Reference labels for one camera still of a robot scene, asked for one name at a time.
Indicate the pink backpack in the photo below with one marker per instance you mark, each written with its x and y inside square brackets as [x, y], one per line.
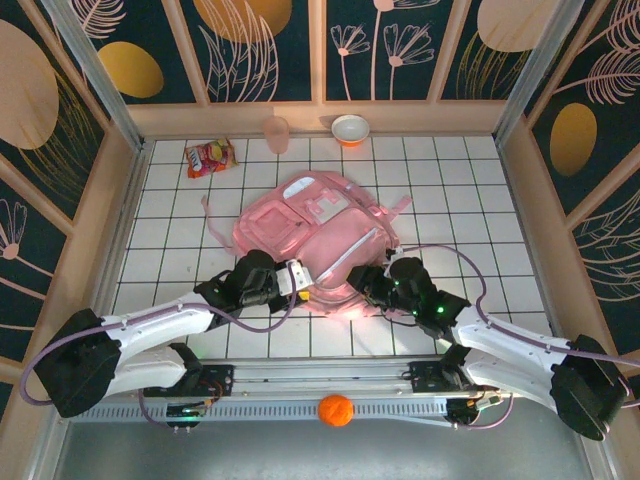
[325, 240]

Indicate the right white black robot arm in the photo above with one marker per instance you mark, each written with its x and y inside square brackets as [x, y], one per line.
[505, 340]

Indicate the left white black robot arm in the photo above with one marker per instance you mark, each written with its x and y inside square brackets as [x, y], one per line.
[160, 320]

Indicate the orange ball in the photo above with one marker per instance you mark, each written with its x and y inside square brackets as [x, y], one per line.
[336, 411]

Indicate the orange snack bag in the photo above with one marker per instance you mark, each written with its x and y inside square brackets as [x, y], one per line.
[210, 157]

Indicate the right small control board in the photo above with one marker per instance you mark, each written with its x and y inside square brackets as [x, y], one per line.
[465, 410]

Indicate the small control board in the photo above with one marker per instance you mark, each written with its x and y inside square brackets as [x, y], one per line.
[182, 412]
[465, 410]

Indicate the pink plastic cup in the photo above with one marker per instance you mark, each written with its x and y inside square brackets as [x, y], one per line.
[276, 134]

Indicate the left small control board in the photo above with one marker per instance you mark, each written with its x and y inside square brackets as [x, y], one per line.
[182, 412]

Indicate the white orange bowl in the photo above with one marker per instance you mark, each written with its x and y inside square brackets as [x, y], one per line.
[350, 128]

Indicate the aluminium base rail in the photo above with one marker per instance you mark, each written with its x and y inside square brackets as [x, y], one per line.
[320, 375]

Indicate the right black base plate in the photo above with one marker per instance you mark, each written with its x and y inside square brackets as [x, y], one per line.
[425, 377]

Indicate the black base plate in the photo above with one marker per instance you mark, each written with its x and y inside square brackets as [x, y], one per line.
[220, 380]
[425, 377]

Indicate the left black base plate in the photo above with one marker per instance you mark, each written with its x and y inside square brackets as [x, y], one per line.
[220, 380]

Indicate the aluminium corner post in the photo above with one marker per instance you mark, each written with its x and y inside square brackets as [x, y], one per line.
[539, 65]
[106, 95]

